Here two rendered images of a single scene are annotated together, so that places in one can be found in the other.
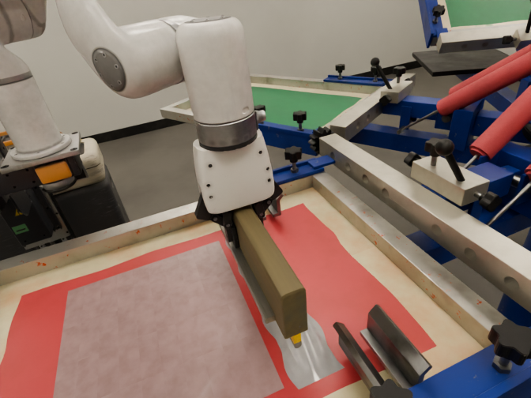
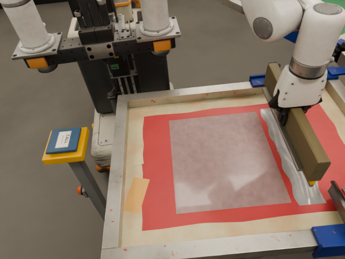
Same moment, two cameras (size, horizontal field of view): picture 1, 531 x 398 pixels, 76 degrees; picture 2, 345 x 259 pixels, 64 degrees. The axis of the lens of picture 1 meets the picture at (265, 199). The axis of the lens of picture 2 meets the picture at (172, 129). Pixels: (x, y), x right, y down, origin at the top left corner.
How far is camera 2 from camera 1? 0.32 m
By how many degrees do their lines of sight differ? 20
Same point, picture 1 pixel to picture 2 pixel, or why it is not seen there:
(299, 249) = not seen: hidden behind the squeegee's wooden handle
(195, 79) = (308, 41)
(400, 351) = not seen: outside the picture
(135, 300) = (207, 135)
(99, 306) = (188, 133)
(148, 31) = (289, 10)
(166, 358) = (228, 171)
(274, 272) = (314, 150)
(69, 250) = (169, 97)
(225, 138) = (309, 73)
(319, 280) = not seen: hidden behind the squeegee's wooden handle
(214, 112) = (310, 60)
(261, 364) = (280, 188)
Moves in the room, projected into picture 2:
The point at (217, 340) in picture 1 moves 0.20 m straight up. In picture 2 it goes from (255, 170) to (268, 121)
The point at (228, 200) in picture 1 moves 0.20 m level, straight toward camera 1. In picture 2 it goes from (292, 102) to (311, 173)
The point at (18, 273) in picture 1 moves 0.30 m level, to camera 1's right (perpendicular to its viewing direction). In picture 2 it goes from (140, 103) to (225, 112)
